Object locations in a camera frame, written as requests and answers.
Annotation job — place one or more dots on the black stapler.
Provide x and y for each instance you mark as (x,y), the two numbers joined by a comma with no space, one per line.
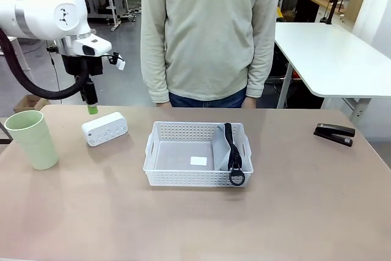
(334,133)

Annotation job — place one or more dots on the person's left hand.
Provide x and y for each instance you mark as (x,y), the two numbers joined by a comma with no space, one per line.
(250,102)

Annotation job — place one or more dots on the wooden top table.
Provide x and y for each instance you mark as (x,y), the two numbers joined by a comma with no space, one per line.
(320,2)

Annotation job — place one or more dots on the grey pouch with black zipper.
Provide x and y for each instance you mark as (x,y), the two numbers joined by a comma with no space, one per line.
(221,151)

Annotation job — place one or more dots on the person torso in cream sweater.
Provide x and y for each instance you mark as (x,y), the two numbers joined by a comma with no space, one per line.
(207,28)

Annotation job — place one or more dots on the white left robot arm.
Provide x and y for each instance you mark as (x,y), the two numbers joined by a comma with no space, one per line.
(46,4)

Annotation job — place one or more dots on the white table with slim leg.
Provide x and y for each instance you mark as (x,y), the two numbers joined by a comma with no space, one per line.
(15,50)

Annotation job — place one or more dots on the light green plastic cup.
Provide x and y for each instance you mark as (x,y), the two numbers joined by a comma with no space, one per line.
(32,141)

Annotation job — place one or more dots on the yellow cloth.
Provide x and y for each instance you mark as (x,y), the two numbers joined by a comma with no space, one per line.
(279,13)

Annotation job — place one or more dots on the white label sticker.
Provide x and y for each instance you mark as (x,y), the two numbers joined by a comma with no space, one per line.
(199,160)

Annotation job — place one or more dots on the person's left forearm cream sleeve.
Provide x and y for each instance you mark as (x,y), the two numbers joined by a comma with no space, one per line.
(259,71)

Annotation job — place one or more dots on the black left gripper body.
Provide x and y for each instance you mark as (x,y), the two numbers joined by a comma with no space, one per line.
(71,65)

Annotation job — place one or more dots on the person's right hand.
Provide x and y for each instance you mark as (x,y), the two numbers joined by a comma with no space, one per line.
(162,104)

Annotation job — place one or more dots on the white perforated plastic basket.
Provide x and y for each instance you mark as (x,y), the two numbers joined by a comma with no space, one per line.
(171,178)

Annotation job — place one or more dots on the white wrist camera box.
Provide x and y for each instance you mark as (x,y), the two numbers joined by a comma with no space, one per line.
(91,45)

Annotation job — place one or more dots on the large white side table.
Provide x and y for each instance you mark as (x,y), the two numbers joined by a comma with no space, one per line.
(330,56)

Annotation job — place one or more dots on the black metal frame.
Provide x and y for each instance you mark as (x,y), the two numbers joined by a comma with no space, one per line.
(6,138)

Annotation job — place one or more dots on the person's right forearm cream sleeve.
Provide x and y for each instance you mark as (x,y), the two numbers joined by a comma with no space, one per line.
(154,74)

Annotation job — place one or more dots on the brown cardboard box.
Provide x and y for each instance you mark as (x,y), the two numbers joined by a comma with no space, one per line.
(29,102)

